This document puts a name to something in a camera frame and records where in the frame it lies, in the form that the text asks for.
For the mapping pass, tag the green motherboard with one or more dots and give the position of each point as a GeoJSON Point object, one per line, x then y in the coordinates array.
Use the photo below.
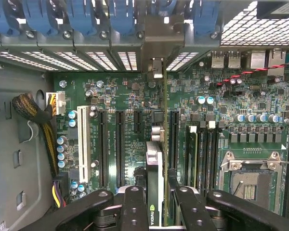
{"type": "Point", "coordinates": [130, 96]}

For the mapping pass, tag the CPU socket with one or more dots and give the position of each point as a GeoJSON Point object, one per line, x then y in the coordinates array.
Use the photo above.
{"type": "Point", "coordinates": [253, 183]}

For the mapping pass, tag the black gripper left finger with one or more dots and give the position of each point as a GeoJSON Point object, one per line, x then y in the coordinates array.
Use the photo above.
{"type": "Point", "coordinates": [135, 211]}

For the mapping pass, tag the black RAM slot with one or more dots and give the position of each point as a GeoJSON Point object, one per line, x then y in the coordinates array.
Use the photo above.
{"type": "Point", "coordinates": [209, 163]}
{"type": "Point", "coordinates": [216, 156]}
{"type": "Point", "coordinates": [201, 163]}

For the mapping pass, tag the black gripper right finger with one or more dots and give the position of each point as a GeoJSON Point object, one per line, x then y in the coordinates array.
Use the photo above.
{"type": "Point", "coordinates": [195, 211]}

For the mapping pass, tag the short black expansion slot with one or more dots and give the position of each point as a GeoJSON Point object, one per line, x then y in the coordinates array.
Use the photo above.
{"type": "Point", "coordinates": [138, 122]}

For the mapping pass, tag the white expansion slot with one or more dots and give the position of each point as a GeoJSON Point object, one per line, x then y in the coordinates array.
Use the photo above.
{"type": "Point", "coordinates": [83, 144]}

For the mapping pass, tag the open black PC case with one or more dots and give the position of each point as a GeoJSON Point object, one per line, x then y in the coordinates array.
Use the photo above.
{"type": "Point", "coordinates": [91, 41]}

